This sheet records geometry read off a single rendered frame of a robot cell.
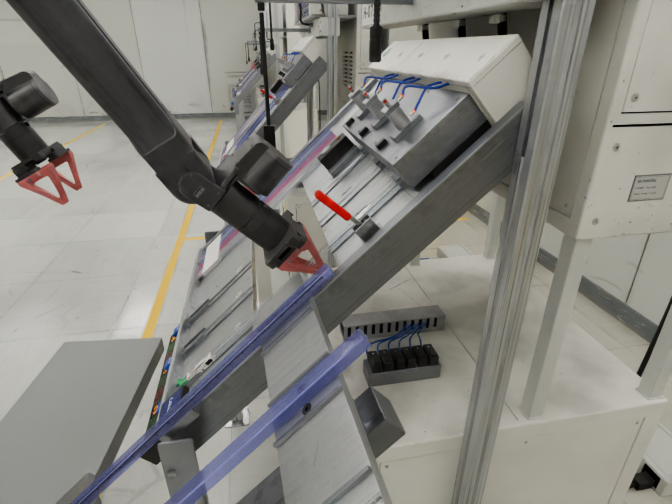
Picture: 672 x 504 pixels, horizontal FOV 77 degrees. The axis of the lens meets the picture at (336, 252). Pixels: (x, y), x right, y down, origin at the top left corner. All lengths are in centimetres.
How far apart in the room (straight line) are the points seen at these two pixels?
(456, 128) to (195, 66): 886
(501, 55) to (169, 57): 896
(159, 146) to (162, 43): 889
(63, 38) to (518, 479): 105
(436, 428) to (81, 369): 79
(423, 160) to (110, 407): 79
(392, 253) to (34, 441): 76
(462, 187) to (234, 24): 884
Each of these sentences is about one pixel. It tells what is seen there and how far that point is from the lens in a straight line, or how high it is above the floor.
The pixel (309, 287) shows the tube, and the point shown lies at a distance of 42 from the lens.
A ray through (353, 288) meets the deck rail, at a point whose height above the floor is 96.
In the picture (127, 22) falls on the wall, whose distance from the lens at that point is 955.
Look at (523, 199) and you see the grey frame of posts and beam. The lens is 60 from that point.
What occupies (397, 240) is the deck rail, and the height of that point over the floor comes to 103.
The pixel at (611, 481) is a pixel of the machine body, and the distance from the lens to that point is 124.
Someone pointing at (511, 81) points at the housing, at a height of 122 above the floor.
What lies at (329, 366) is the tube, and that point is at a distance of 34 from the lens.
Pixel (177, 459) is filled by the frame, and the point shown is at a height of 72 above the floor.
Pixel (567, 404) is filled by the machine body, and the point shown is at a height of 62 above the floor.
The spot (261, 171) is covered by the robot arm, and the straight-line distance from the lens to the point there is 59.
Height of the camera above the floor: 126
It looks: 26 degrees down
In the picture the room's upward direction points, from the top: straight up
